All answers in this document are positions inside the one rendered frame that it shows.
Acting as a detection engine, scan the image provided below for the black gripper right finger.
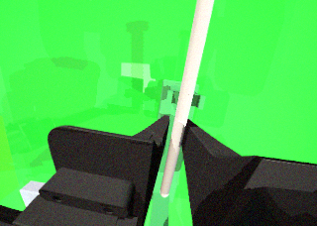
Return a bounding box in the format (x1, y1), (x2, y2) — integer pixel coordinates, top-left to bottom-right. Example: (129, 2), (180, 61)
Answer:
(181, 119), (317, 226)

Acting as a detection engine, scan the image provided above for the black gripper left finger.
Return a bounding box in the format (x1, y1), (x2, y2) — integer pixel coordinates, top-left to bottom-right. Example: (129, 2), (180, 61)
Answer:
(47, 115), (169, 226)

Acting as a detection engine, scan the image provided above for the white tapered pin with red head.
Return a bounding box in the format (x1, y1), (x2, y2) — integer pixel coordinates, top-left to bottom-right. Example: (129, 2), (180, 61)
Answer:
(159, 0), (214, 197)

